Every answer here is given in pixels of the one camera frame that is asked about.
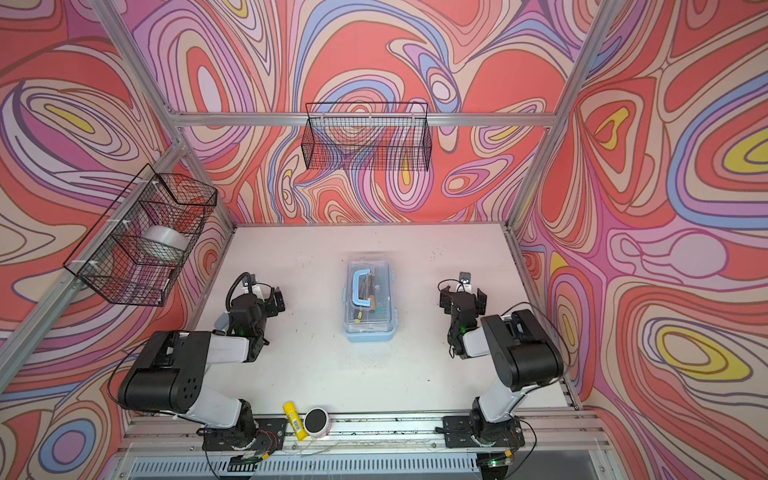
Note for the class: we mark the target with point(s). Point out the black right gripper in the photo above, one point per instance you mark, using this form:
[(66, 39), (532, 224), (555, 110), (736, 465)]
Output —
[(446, 301)]

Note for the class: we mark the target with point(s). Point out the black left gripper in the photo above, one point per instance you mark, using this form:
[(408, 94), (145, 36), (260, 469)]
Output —
[(270, 307)]

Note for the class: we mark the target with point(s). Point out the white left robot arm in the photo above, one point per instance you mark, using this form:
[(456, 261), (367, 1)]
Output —
[(168, 377)]

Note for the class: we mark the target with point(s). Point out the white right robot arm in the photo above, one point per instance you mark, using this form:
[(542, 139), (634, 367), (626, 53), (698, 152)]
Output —
[(524, 357)]

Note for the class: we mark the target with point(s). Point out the light blue stapler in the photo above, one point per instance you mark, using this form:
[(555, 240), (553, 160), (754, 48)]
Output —
[(222, 324)]

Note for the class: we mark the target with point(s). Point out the yellow glue stick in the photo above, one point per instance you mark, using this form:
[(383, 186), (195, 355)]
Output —
[(295, 421)]

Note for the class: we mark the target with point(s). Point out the black white tape roll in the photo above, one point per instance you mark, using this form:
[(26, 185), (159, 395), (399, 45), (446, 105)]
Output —
[(317, 423)]

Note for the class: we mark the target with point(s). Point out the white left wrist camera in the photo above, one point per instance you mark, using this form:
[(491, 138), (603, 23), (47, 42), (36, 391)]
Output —
[(258, 290)]

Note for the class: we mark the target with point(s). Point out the grey duct tape roll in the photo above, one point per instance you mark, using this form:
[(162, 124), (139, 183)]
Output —
[(164, 242)]

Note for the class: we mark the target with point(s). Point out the black wire basket left wall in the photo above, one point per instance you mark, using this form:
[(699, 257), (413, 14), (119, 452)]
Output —
[(116, 267)]

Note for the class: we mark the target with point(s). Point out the black wire basket wall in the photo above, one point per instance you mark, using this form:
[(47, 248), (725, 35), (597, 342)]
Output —
[(367, 136), (116, 267)]

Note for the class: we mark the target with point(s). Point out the aluminium mounting rail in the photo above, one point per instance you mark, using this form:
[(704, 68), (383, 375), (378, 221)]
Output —
[(558, 444)]

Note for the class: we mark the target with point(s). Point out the black wire basket back wall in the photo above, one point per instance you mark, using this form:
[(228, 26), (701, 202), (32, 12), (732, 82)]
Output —
[(367, 136)]

